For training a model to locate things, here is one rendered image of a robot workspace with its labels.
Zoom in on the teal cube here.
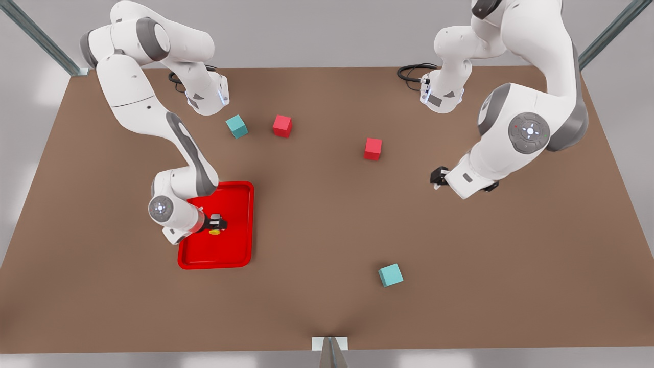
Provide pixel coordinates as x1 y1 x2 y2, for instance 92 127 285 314
226 114 249 140
378 263 404 288

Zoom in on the black cable loop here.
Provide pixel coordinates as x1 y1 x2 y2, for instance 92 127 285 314
397 63 440 92
168 65 219 94

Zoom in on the silver frame post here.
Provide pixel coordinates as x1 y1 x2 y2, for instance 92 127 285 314
578 0 654 71
0 0 89 77
312 336 349 368

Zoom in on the red plastic tray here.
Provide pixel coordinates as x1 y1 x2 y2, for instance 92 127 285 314
177 181 255 270

